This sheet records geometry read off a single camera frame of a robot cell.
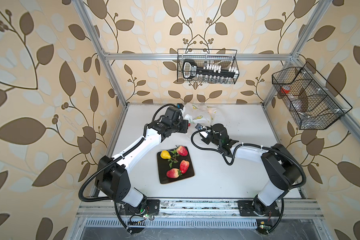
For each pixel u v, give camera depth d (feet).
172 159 2.90
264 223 2.33
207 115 3.40
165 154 2.90
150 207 2.44
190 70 2.77
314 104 2.38
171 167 2.83
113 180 1.38
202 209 2.47
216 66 2.66
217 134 2.31
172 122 2.04
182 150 2.97
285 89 2.89
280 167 1.54
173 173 2.70
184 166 2.77
